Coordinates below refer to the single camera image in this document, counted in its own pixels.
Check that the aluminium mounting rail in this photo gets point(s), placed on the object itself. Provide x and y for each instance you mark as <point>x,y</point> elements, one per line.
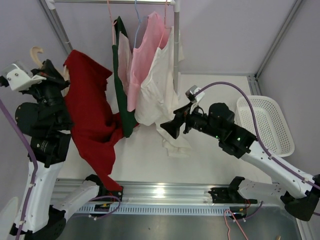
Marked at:
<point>141,198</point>

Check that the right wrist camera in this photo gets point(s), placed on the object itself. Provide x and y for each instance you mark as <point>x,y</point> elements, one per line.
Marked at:
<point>195,95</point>

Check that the pink t shirt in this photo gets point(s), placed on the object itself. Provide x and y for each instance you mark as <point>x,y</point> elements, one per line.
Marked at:
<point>156,36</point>

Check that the aluminium frame post right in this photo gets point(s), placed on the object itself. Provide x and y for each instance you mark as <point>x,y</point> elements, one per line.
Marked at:
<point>285,26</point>

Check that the metal clothes rack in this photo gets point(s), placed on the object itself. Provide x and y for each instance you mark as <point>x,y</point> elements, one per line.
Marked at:
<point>176,4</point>

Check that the green and white t shirt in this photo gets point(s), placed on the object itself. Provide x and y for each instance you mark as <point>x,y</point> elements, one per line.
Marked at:
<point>122,61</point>

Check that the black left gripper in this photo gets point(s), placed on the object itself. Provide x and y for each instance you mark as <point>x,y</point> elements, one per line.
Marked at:
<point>48,70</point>

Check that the red t shirt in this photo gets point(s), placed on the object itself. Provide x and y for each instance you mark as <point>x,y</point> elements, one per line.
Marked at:
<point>96,129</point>

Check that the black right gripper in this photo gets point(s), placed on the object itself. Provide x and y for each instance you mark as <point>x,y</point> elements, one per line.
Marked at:
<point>182,115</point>

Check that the pink hanger left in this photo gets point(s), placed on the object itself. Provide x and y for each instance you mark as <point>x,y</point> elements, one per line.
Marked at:
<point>113,23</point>

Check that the aluminium frame post left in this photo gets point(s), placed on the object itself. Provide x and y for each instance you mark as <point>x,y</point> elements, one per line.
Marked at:
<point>49,8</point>

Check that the pink hanger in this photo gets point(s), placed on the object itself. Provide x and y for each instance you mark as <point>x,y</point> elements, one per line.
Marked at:
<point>113,23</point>
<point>165,25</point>

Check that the pink hanger right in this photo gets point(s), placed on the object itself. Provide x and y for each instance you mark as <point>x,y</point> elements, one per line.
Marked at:
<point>165,25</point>

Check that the aluminium frame post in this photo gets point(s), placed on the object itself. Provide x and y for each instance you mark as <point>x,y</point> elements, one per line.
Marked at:
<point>285,26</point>
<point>49,8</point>

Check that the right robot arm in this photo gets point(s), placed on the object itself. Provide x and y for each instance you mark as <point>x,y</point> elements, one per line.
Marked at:
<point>297,192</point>

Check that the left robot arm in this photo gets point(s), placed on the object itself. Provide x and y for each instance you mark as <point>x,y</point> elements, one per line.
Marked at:
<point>48,123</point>

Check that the white perforated basket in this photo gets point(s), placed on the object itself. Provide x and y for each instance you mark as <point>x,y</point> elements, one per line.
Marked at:
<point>271,123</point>

